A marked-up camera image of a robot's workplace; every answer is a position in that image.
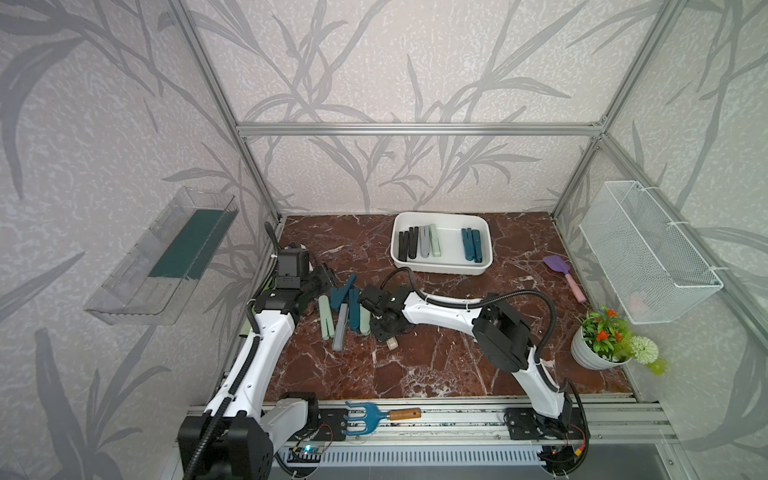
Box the potted artificial flower plant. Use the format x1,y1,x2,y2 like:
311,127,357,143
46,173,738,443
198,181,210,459
571,305,667,375

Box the green gardening glove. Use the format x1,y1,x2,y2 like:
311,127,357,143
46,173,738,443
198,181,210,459
238,320,252,338

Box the grey-blue pruning pliers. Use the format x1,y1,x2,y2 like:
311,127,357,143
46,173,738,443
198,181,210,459
418,225,431,258

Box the open teal pruning pliers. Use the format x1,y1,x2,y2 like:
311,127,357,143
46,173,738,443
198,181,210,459
329,273,357,311

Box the white wire mesh basket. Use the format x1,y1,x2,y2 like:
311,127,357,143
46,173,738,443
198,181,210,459
579,180,723,325

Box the mint pruning pliers upright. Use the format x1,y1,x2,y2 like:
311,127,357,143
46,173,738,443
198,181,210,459
359,309,371,336

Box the clear plastic wall shelf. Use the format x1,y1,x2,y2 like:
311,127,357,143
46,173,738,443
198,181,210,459
84,187,239,326

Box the mint pruning pliers left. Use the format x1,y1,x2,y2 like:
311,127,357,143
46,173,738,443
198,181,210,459
317,295,335,340

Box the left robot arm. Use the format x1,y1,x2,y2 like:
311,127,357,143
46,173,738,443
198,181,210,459
177,247,335,479

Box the grey pruning pliers left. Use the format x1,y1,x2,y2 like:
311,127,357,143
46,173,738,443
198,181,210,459
332,303,349,352

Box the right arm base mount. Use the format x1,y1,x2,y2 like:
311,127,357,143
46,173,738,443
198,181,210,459
503,403,591,442

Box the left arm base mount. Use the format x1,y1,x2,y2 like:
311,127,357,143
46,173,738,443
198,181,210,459
296,408,349,443

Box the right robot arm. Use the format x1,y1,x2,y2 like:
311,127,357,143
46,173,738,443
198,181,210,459
359,285,590,439

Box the blue garden hand fork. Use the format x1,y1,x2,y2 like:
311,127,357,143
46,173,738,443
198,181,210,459
344,401,422,436

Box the mint pruning pliers diagonal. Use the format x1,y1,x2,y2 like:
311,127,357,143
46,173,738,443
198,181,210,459
429,224,442,258

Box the purple pink silicone spatula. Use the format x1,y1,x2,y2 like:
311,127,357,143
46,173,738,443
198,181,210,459
543,255,587,304

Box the white rectangular storage box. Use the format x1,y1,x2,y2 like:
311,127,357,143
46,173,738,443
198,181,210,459
390,212,493,276

